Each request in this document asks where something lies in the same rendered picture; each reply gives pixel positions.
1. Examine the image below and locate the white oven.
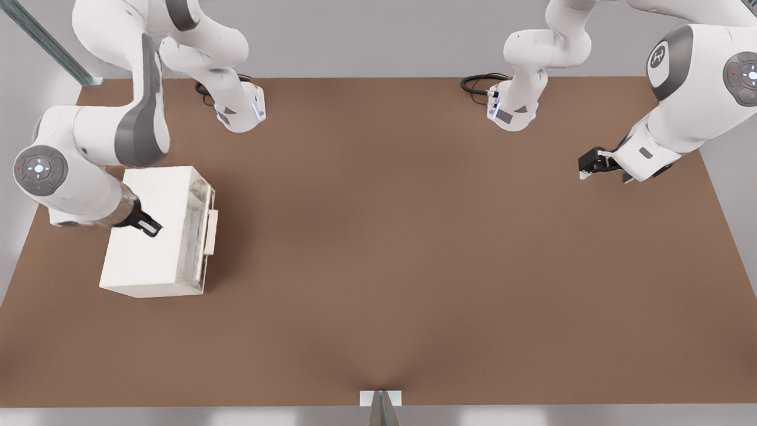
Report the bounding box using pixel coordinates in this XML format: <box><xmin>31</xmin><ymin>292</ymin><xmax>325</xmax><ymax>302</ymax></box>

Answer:
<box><xmin>99</xmin><ymin>166</ymin><xmax>219</xmax><ymax>299</ymax></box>

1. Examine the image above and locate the pale oven door handle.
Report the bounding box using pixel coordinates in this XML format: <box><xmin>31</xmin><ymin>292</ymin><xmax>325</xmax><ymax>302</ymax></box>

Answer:
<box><xmin>203</xmin><ymin>209</ymin><xmax>219</xmax><ymax>256</ymax></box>

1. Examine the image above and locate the black cable loop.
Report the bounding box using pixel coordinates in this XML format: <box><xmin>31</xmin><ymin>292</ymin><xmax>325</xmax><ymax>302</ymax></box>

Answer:
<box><xmin>460</xmin><ymin>73</ymin><xmax>510</xmax><ymax>107</ymax></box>
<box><xmin>195</xmin><ymin>74</ymin><xmax>254</xmax><ymax>108</ymax></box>

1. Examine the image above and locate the silver frame post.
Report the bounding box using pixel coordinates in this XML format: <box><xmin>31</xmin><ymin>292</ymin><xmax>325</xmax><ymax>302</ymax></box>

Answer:
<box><xmin>360</xmin><ymin>390</ymin><xmax>403</xmax><ymax>426</ymax></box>
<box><xmin>0</xmin><ymin>0</ymin><xmax>104</xmax><ymax>87</ymax></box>

